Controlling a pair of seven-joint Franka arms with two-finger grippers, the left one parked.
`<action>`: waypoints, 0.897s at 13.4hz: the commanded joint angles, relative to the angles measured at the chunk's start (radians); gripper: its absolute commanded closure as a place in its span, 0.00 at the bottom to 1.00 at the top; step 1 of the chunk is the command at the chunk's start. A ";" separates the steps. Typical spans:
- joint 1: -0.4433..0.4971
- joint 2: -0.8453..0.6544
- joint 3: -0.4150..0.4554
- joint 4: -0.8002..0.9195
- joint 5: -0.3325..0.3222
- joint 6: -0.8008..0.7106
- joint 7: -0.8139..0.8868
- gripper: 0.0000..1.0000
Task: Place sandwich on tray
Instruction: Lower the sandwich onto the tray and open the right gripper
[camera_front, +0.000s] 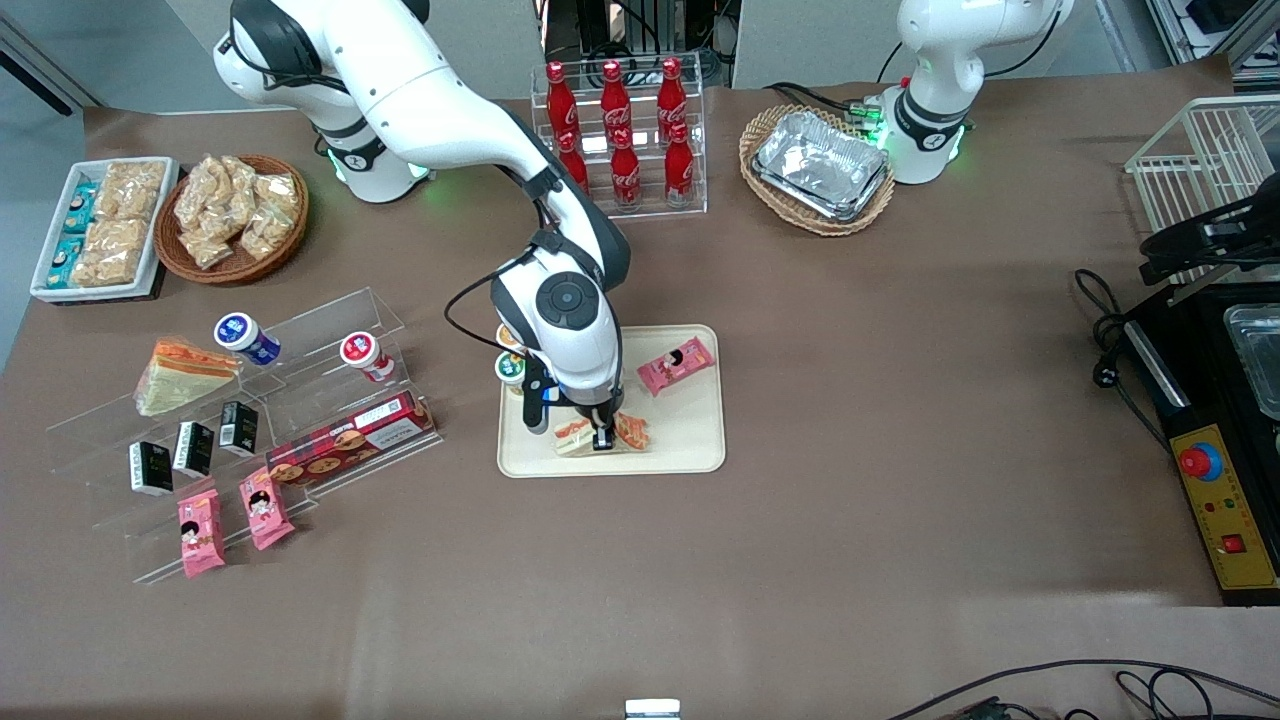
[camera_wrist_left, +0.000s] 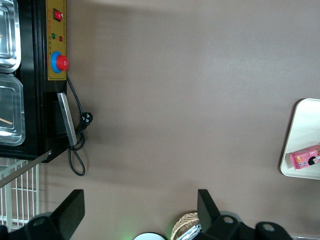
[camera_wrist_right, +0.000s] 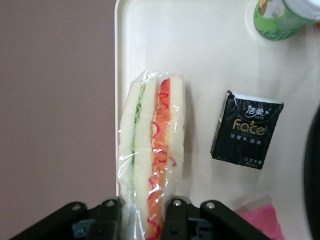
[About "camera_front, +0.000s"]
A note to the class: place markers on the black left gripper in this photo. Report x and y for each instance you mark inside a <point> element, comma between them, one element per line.
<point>1192,240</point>

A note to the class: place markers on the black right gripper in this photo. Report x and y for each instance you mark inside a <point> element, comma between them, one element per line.
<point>600,413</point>

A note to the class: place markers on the small white device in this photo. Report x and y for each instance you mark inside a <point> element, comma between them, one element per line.
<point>652,710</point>

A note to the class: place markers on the blue lid cup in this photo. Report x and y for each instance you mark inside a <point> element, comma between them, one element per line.
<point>240,333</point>

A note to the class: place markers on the red cookie box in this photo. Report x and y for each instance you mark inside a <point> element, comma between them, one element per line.
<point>350,440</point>

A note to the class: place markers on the red cola bottle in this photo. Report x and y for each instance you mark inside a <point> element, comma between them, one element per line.
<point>679,170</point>
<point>626,175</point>
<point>614,100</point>
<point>671,97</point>
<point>559,105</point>
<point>575,165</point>

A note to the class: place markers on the black sealing machine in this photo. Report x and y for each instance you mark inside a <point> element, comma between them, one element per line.
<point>1240,520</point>

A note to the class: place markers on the green lid cup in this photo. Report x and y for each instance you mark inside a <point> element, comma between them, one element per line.
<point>509,368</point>

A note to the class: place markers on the white rectangular dish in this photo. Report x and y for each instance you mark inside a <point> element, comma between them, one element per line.
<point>90,293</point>

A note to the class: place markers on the orange lid cup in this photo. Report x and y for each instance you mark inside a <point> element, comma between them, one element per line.
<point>507,335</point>

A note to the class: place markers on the clear acrylic stepped shelf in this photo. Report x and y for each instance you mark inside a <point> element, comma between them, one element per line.
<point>330,320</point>

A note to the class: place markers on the clear acrylic bottle rack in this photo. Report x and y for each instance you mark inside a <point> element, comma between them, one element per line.
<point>690,205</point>

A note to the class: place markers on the clear puffed snack bag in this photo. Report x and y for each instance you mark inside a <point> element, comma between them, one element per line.
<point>197,190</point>
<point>207,247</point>
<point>235,212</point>
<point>277,192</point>
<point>232,175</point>
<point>265,232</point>

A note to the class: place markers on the beige plastic tray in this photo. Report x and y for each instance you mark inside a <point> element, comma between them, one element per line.
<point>680,440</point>

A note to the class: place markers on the brown wicker basket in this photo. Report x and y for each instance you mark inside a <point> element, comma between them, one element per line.
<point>240,272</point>

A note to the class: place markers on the black background equipment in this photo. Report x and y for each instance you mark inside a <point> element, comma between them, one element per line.
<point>600,20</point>

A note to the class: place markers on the aluminium foil tray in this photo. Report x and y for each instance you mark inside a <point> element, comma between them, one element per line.
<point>820,160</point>

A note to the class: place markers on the teal snack packet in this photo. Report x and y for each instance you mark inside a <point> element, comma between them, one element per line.
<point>66,260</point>
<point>80,208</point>

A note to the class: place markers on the tan rice cracker pack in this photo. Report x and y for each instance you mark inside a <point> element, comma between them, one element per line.
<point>110,252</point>
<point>132,190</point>

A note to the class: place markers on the small black carton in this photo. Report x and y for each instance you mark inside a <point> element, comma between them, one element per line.
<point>193,449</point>
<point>151,468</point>
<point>238,428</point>

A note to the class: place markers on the red lid cup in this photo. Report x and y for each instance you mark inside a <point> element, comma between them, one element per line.
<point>362,352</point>

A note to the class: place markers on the metal pan in machine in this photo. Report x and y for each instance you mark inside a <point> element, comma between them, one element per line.
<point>1258,355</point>

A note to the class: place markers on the pink snack packet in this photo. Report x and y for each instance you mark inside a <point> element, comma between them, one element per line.
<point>676,365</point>
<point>200,535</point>
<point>266,510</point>

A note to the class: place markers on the light wicker basket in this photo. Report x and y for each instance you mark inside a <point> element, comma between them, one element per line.
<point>820,226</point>

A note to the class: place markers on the triangle sandwich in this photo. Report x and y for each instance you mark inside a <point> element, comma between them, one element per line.
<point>180,375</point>
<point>575,435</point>

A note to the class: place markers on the red emergency button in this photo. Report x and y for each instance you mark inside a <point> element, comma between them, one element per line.
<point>1200,461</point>

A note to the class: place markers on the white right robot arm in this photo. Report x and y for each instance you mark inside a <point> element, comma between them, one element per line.
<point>430,110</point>

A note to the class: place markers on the metal background shelf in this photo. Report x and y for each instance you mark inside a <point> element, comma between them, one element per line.
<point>1210,15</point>

